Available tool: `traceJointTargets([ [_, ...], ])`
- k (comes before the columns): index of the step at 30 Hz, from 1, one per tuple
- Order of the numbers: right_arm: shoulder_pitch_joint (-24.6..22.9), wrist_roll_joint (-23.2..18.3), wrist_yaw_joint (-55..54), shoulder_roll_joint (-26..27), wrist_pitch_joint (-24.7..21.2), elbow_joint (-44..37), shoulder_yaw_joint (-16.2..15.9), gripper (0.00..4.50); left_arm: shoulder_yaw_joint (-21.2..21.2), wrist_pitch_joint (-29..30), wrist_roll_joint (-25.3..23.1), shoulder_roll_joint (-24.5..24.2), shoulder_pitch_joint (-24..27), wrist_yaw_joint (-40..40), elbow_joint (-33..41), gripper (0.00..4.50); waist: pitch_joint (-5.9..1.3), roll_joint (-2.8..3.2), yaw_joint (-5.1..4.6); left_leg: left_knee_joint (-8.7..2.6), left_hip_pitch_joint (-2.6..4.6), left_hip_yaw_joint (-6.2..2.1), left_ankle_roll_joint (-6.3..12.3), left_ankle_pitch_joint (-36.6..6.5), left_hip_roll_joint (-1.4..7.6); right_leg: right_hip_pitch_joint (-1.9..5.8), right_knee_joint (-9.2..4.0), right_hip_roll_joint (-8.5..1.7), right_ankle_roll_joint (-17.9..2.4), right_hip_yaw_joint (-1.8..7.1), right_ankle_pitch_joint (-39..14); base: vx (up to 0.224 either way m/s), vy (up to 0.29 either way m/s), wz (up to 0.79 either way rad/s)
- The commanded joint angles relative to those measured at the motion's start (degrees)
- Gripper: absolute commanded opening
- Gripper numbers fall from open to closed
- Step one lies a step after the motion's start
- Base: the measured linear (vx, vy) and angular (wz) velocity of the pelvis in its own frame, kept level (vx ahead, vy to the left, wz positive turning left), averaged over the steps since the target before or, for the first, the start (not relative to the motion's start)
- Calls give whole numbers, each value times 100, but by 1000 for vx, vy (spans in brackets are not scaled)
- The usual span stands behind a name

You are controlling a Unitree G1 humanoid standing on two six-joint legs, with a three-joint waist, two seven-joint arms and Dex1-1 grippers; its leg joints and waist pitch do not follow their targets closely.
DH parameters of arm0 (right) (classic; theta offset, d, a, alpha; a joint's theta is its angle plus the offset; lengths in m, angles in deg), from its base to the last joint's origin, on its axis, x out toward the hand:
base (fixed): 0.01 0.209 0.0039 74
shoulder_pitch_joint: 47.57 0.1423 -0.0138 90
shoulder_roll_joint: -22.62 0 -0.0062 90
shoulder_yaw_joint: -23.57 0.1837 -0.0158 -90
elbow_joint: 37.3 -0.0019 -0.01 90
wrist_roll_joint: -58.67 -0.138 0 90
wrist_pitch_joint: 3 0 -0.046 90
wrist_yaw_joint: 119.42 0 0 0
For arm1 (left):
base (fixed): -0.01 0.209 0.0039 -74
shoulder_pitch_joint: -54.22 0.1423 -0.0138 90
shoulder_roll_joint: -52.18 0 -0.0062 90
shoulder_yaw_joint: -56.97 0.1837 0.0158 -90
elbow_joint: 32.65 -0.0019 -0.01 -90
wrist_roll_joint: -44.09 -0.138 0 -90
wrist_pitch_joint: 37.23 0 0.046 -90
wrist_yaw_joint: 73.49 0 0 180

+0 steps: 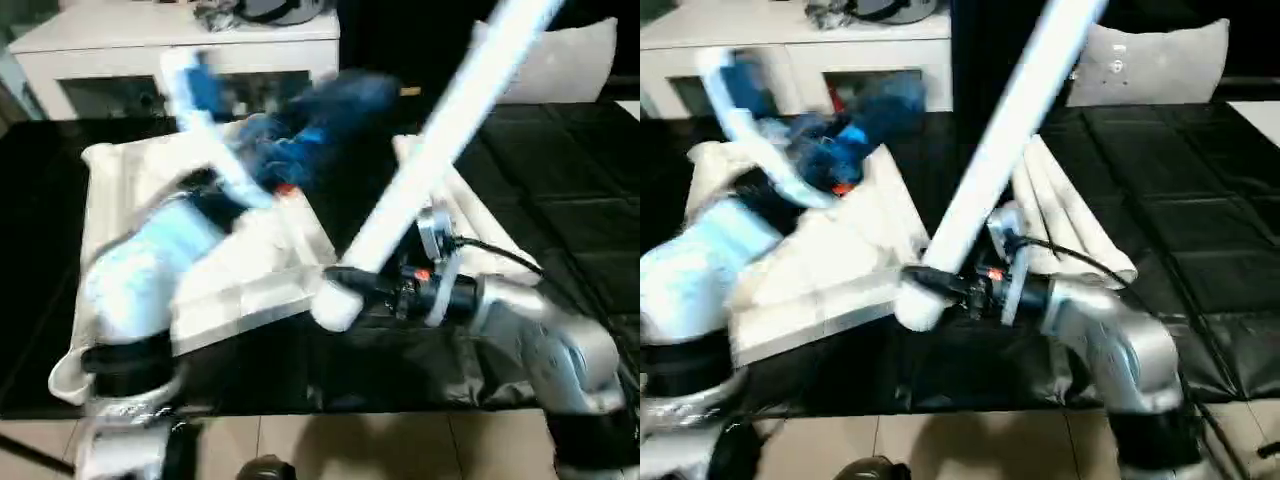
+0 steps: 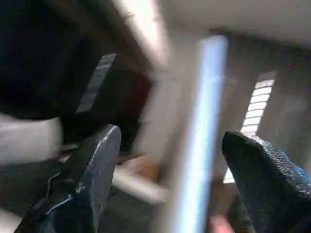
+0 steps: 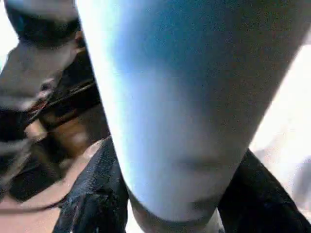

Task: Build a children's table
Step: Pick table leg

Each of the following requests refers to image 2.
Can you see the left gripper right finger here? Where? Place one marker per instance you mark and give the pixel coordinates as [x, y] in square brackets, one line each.
[267, 189]

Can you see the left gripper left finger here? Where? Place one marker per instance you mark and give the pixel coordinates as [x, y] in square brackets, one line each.
[82, 189]

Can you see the white plastic table leg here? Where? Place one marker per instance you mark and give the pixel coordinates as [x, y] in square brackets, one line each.
[201, 121]

